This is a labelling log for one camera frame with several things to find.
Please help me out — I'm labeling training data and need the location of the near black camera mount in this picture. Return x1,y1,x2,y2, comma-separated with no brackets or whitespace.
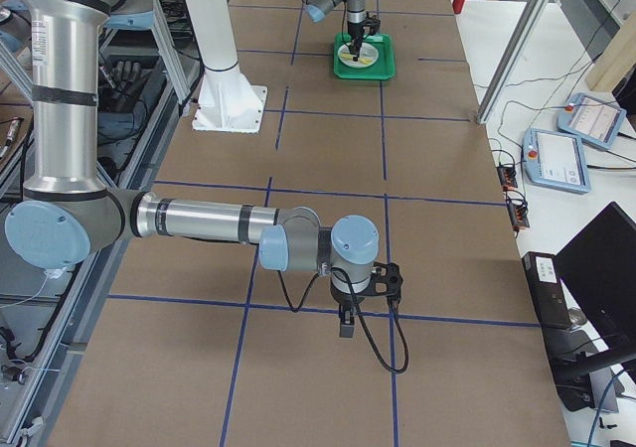
359,262,403,305

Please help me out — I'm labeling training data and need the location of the orange black connector block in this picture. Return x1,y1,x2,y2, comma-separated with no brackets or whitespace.
496,163,518,190

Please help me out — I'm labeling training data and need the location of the far teach pendant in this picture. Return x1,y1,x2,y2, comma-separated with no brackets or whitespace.
556,92,626,151

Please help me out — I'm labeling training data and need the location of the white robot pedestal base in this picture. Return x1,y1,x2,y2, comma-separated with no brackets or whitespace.
186,0,267,134

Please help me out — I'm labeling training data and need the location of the teach pendant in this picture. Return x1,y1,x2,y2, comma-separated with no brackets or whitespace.
556,92,626,151
522,128,591,194

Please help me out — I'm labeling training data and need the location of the green plastic tray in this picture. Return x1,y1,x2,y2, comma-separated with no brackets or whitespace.
333,33,396,80

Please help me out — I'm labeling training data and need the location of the wooden beam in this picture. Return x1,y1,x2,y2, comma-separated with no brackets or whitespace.
585,11,636,92

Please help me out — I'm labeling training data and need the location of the black monitor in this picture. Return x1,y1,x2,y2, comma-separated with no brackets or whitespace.
554,202,635,380

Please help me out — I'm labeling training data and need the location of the yellow plastic spoon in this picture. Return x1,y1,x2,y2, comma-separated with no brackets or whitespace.
353,57,375,68

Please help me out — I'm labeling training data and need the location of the white round plate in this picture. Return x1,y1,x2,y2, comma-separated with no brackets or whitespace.
337,43,379,69

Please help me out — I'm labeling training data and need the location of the aluminium frame post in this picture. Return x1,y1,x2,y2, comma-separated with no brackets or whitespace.
476,0,550,124

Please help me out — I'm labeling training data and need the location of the near teach pendant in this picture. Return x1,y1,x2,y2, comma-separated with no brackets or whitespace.
522,128,591,194

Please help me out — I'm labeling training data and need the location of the black computer box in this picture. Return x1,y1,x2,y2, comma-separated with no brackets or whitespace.
522,251,571,330

